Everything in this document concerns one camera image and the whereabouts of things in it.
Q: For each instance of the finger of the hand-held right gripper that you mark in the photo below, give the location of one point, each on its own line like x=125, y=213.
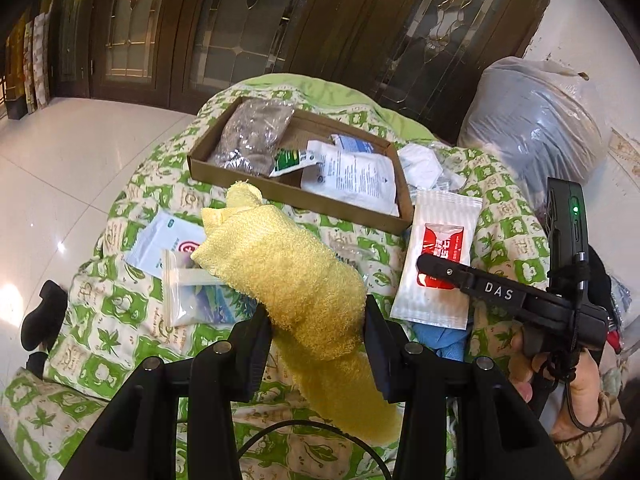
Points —
x=450, y=272

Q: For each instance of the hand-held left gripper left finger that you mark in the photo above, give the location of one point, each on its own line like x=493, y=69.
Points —
x=255, y=350

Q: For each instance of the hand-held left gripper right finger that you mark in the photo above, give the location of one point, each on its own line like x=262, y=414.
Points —
x=380, y=355

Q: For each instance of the white wipes packet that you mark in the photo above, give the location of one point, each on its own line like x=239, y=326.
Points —
x=440, y=230

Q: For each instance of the blue towel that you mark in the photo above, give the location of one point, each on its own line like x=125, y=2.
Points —
x=440, y=340

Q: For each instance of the clear zip bag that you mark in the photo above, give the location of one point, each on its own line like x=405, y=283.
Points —
x=195, y=300

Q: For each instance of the yellow towel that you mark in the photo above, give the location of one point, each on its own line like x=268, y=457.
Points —
x=290, y=280

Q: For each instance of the large white printed packet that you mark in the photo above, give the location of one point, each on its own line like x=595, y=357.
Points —
x=350, y=175

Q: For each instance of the white packet with red circle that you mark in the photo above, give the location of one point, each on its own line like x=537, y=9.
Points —
x=155, y=245

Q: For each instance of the white packet with blue label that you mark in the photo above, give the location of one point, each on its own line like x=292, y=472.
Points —
x=360, y=145

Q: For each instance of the shallow cardboard box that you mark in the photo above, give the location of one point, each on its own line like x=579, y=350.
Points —
x=300, y=195

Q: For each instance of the green and white packet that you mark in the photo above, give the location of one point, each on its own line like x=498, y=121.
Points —
x=287, y=160

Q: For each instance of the brown plush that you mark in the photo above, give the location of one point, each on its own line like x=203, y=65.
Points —
x=250, y=135

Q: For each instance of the person's right forearm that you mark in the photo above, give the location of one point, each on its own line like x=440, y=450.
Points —
x=595, y=447

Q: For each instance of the person's right hand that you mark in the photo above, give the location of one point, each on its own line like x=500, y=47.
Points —
x=582, y=385

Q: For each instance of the clear plastic wrapper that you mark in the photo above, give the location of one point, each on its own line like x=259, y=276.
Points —
x=350, y=256

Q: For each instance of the large grey plastic bag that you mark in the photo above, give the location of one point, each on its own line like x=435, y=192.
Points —
x=540, y=120

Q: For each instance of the pile of wrapped white masks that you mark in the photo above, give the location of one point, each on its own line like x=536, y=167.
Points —
x=425, y=165

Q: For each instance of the green printed blanket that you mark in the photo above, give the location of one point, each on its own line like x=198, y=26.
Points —
x=125, y=310

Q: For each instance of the wooden glass door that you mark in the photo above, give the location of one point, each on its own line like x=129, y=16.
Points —
x=250, y=35

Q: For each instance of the stack of patterned boxes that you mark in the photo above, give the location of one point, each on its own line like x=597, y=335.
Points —
x=35, y=60

